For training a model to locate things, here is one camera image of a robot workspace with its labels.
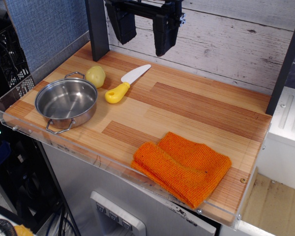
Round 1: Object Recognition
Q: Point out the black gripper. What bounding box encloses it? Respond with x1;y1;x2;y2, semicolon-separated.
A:
105;0;186;57

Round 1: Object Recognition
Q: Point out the small stainless steel pot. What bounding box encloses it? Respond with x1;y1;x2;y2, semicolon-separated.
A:
34;72;98;134

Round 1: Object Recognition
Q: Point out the orange knitted cloth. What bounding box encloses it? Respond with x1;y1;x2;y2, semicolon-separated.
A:
131;132;232;209

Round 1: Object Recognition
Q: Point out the yellow potato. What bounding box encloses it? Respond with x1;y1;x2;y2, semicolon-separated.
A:
86;66;106;89

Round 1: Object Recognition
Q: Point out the clear acrylic table guard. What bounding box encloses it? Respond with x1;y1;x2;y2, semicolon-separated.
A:
0;82;266;229

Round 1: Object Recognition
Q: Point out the dark grey left post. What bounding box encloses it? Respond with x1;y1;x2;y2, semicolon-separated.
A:
85;0;110;61

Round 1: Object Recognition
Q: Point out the dark grey post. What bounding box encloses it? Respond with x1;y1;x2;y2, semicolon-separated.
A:
85;0;110;61
265;30;295;116

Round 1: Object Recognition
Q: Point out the yellow handled plastic knife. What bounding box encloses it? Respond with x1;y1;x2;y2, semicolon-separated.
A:
105;64;151;104

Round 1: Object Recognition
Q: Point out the dark grey right post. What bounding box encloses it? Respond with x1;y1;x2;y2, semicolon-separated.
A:
265;30;295;116

